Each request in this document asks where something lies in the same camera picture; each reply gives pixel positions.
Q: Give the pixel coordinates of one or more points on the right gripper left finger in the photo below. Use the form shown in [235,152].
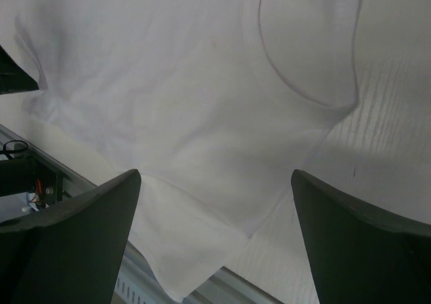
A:
[70,252]

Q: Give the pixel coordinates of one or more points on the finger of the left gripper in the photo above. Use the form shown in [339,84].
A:
[13,78]

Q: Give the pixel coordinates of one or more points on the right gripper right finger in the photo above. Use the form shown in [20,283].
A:
[358,252]

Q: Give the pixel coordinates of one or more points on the white t shirt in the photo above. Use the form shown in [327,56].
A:
[278,68]

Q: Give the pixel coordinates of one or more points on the aluminium mounting rail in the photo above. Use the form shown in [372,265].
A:
[201,201]

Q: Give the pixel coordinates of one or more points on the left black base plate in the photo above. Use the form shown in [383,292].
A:
[23,171]

